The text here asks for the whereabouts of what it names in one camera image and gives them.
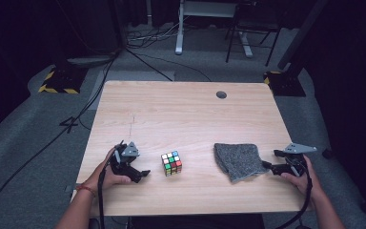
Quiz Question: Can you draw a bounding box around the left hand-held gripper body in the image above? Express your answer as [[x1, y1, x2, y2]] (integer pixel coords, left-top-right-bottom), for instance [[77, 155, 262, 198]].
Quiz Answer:
[[109, 140, 141, 176]]

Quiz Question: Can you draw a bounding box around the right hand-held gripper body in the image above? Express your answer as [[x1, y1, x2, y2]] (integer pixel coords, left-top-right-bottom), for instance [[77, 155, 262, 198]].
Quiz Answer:
[[282, 142, 317, 177]]

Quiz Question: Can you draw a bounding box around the multicoloured puzzle cube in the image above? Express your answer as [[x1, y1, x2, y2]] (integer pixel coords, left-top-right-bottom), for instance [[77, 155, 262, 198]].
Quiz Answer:
[[160, 150, 183, 177]]

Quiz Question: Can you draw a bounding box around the grey knitted cloth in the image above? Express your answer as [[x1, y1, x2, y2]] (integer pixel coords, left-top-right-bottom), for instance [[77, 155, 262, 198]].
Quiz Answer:
[[213, 142, 271, 184]]

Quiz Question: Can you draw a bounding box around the person's left hand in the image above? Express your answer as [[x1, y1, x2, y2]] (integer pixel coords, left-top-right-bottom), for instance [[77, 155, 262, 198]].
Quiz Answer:
[[87, 147, 132, 194]]

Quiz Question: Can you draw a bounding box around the person's right hand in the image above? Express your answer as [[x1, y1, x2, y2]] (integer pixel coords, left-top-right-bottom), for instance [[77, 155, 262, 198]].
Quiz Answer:
[[280, 155, 324, 200]]

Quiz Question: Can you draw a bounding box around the small black floor object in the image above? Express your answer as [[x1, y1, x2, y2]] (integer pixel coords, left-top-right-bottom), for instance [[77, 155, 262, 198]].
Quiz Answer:
[[321, 148, 335, 160]]

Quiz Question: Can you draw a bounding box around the black yellow-striped stand base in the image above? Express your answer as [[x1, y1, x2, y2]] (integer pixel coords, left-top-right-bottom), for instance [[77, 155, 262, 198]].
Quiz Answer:
[[263, 70, 307, 97], [37, 65, 89, 95]]

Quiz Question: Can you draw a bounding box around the grey stand foot plate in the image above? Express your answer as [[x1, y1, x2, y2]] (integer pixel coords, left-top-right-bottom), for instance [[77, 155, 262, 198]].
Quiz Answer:
[[66, 54, 116, 69]]

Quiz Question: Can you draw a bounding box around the slanted grey stand pole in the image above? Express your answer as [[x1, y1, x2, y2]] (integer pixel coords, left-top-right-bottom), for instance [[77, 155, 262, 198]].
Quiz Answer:
[[277, 0, 330, 72]]

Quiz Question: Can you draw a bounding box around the black metal chair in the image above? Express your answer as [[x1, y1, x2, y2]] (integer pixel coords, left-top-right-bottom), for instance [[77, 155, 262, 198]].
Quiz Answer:
[[224, 0, 282, 68]]

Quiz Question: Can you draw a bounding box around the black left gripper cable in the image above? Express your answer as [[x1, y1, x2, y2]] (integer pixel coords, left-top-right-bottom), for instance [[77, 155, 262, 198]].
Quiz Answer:
[[96, 155, 117, 229]]

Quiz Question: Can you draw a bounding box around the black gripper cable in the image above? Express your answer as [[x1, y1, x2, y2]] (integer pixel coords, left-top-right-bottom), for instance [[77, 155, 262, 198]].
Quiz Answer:
[[274, 158, 315, 229], [96, 155, 117, 229]]

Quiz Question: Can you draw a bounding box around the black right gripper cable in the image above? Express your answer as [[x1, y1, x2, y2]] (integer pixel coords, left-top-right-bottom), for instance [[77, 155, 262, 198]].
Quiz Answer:
[[274, 158, 315, 229]]

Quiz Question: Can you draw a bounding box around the red string bracelet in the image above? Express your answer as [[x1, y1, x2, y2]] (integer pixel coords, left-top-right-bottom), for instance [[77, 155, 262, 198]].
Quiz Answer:
[[75, 184, 97, 198]]

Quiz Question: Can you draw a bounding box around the thin black floor cable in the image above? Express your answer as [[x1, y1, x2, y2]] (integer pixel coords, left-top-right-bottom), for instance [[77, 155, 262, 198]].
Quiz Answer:
[[125, 47, 213, 83]]

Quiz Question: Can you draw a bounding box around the long black floor cable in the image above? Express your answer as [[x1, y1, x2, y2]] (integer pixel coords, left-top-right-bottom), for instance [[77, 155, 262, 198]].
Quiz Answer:
[[0, 53, 119, 227]]

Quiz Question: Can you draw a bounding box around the bundle of floor cables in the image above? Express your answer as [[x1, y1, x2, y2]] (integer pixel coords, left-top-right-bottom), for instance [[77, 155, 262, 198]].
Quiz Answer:
[[126, 17, 189, 50]]

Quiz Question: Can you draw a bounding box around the white desk frame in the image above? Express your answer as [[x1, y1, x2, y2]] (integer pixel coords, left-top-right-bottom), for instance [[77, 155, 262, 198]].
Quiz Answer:
[[174, 0, 254, 59]]

